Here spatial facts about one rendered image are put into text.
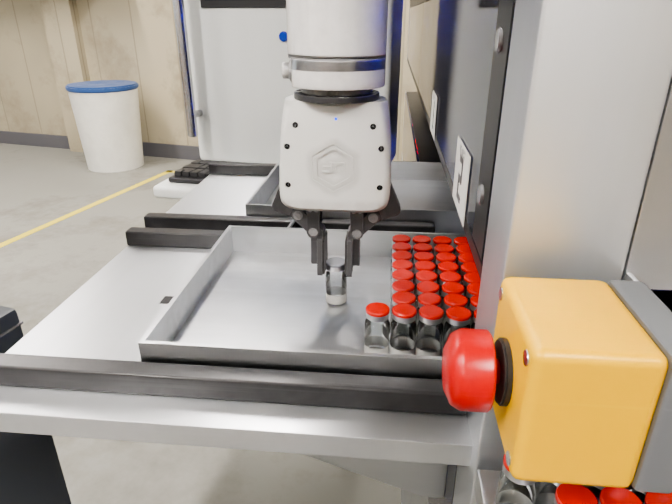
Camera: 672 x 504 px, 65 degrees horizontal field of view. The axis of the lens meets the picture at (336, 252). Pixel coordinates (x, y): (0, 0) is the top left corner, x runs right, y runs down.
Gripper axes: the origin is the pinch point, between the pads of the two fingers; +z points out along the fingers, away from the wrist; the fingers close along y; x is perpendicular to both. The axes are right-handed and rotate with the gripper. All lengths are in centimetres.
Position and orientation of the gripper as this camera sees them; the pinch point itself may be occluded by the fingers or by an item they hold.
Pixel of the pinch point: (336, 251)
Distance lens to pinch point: 52.8
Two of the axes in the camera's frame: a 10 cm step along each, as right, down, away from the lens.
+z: 0.0, 9.1, 4.1
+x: 1.0, -4.1, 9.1
